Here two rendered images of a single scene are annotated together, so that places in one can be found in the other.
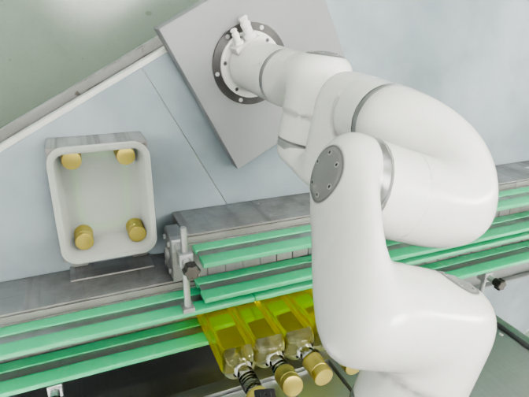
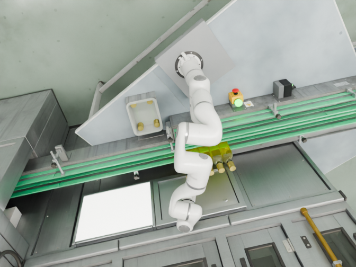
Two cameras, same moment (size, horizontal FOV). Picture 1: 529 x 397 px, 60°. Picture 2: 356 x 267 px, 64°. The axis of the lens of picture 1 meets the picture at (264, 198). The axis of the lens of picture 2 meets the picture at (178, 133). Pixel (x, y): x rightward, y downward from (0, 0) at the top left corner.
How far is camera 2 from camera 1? 0.80 m
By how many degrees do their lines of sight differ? 23
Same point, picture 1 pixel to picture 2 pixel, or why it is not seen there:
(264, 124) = not seen: hidden behind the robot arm
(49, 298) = (132, 146)
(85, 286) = (142, 142)
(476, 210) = (212, 139)
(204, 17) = (169, 54)
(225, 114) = (182, 83)
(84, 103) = (135, 85)
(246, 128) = not seen: hidden behind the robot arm
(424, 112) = (205, 113)
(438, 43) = (277, 37)
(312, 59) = (194, 82)
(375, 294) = (178, 160)
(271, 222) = not seen: hidden behind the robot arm
